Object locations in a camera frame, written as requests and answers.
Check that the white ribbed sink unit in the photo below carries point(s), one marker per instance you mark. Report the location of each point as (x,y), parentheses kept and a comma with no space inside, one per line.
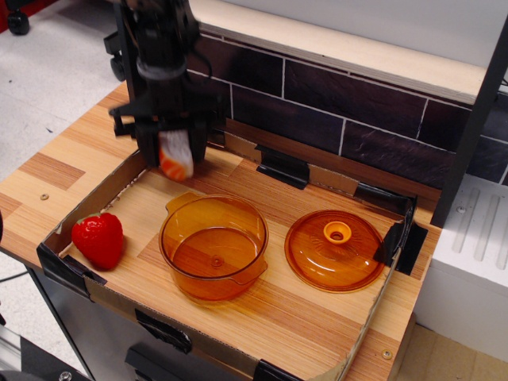
(464,294)

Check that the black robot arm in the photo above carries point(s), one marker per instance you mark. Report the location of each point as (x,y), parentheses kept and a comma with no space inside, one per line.
(166,33)

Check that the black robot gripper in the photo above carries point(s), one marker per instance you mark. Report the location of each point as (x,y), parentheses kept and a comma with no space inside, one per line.
(190,99)

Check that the black caster wheel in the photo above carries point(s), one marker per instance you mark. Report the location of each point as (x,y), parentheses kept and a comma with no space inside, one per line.
(113,48)

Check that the orange transparent pot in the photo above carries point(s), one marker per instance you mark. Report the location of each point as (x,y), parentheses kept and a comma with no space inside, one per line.
(214,245)

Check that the dark tile backsplash panel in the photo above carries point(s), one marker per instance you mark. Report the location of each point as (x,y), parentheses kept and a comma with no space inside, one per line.
(406,133)

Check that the black right frame post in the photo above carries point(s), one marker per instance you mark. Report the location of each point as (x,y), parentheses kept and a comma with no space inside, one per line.
(468,142)

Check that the salmon nigiri sushi toy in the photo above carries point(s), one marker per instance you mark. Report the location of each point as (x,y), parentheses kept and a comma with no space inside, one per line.
(175,156)

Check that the black frame post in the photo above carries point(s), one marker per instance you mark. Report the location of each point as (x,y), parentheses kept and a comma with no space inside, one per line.
(135,84)
(468,142)

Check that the black left frame post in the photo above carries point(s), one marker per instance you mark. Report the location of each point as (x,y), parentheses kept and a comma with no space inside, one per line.
(135,84)

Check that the orange transparent pot lid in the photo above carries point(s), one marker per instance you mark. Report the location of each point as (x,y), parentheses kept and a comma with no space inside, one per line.
(335,251)

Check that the black chair caster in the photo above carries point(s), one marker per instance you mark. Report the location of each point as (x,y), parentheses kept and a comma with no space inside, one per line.
(17,20)

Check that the red toy strawberry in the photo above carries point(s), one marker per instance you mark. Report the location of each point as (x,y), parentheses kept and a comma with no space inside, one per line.
(99,237)

